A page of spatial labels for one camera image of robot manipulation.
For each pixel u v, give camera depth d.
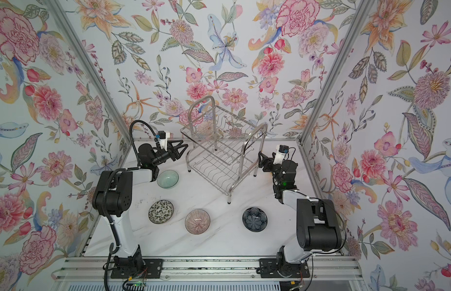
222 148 1.10
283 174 0.68
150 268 0.74
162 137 0.82
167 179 0.98
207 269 0.75
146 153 0.77
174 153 0.85
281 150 0.76
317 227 0.46
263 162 0.81
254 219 0.86
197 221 0.86
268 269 0.73
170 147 0.90
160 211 0.89
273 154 0.90
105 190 0.60
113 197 0.54
